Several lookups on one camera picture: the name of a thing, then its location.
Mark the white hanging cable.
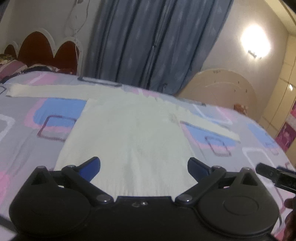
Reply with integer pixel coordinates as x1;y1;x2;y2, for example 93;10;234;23
64;0;90;63

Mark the blue-grey curtain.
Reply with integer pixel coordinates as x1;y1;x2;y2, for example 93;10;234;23
84;1;233;95

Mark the beige arched headboard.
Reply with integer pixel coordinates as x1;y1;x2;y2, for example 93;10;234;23
176;69;258;121

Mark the dark floral pillow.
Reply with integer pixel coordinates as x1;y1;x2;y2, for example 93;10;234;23
23;64;60;73

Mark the red white scalloped headboard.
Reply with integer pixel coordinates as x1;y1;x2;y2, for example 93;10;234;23
4;28;84;74

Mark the glowing wall lamp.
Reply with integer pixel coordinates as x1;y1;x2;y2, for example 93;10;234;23
240;24;271;59

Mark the right hand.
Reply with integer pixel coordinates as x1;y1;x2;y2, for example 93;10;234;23
282;197;295;241

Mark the cream knit sweater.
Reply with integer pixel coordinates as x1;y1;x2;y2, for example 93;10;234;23
8;84;240;197

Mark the striped pink pillow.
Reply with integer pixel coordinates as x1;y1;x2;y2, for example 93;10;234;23
0;54;27;81

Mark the patterned pink blue bedsheet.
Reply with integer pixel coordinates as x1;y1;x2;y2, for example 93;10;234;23
0;70;296;241

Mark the beige wardrobe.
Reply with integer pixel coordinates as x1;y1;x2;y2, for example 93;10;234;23
259;35;295;166

